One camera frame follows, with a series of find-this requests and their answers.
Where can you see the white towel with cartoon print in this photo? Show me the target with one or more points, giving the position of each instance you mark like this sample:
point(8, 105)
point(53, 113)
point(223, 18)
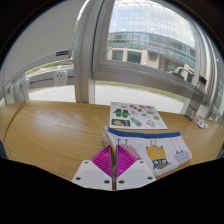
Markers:
point(160, 146)

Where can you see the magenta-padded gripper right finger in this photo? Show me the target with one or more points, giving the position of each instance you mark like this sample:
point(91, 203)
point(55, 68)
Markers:
point(131, 173)

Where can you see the white wall socket rail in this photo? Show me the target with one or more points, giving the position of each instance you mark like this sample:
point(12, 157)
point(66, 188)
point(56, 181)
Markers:
point(60, 78)

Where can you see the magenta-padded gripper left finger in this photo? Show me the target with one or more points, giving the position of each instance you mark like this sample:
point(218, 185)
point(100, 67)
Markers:
point(96, 173)

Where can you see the glass office building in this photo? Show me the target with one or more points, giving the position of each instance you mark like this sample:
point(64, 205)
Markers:
point(150, 30)

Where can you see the large sticker sheet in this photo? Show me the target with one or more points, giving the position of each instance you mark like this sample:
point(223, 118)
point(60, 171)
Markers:
point(138, 116)

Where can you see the small sticker sheet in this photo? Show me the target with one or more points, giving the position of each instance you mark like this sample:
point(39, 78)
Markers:
point(201, 122)

